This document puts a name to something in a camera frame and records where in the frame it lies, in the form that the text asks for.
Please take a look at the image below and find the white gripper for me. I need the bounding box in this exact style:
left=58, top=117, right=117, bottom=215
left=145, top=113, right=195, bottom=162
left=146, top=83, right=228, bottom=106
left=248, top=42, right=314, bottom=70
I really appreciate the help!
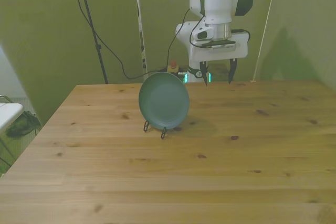
left=190, top=31, right=249, bottom=87

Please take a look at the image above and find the teal round plate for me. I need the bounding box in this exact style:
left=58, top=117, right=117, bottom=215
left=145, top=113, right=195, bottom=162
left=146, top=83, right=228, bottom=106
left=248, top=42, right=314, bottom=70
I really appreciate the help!
left=138, top=71, right=190, bottom=131

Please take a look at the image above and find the red emergency stop button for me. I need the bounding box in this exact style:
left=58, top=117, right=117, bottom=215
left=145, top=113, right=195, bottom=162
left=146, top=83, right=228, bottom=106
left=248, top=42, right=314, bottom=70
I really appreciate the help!
left=167, top=60, right=180, bottom=74

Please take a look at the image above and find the thin white slanted rod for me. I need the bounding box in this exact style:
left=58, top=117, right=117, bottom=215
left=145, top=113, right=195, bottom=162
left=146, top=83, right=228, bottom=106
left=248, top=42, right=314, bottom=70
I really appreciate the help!
left=251, top=0, right=279, bottom=82

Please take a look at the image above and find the white vertical pole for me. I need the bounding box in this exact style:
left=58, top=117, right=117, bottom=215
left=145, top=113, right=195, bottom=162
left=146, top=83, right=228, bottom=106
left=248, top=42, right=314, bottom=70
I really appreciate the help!
left=133, top=0, right=148, bottom=78

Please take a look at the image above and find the black tripod stand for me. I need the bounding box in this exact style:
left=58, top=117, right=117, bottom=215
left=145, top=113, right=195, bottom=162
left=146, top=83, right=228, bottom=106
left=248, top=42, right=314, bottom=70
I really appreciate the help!
left=75, top=0, right=109, bottom=84

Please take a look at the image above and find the green bag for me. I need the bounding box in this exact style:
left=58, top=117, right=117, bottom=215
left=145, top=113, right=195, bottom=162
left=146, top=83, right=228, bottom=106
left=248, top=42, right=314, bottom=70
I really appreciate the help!
left=6, top=110, right=43, bottom=138

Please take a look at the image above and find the white folding table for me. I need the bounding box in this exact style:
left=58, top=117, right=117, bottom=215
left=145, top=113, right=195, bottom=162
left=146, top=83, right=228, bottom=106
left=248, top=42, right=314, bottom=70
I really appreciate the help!
left=0, top=94, right=24, bottom=167

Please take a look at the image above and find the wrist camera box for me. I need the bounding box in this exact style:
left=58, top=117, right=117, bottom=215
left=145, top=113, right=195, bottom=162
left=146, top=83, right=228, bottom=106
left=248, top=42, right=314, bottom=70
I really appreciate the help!
left=199, top=39, right=237, bottom=50

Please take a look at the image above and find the black wire plate stand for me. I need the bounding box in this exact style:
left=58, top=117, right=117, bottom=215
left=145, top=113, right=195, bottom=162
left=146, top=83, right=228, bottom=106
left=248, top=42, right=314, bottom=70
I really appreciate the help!
left=143, top=120, right=169, bottom=140

